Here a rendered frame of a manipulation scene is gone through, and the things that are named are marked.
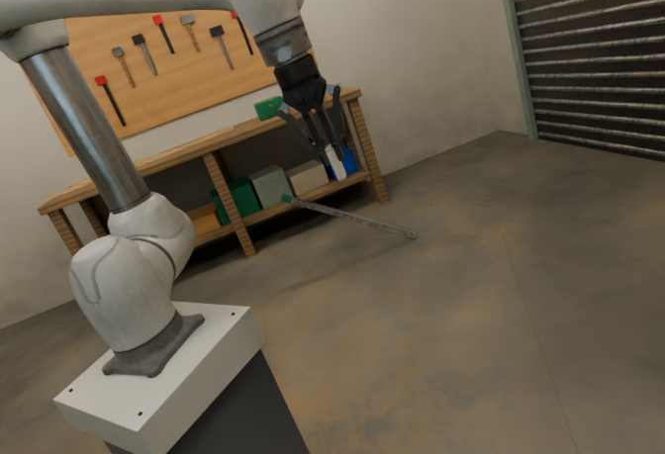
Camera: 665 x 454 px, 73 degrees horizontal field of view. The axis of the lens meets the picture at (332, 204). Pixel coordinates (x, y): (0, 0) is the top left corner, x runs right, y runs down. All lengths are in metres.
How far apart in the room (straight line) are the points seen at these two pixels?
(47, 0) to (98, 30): 2.83
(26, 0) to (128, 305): 0.58
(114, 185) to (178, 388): 0.48
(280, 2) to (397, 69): 3.19
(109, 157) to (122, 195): 0.09
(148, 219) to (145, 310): 0.23
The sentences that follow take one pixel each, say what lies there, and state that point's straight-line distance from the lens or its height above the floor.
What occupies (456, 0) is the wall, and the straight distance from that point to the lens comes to 4.19.
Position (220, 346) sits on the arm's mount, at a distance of 1.04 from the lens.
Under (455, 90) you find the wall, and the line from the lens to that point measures 4.17.
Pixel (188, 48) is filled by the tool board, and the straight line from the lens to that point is 3.68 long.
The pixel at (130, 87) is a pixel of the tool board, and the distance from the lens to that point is 3.73.
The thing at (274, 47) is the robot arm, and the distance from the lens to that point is 0.79.
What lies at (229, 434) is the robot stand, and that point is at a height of 0.48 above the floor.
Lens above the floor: 1.19
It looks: 19 degrees down
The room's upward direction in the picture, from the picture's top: 20 degrees counter-clockwise
